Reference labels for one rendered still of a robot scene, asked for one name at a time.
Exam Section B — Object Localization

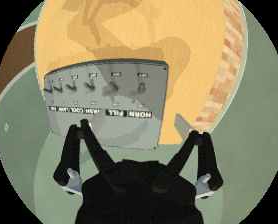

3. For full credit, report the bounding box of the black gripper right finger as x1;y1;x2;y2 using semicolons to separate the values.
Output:
151;113;223;199

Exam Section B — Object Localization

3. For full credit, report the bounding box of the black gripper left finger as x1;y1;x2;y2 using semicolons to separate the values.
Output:
53;109;130;196

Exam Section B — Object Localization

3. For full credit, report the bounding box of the grey switch console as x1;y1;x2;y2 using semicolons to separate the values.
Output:
43;58;169;150

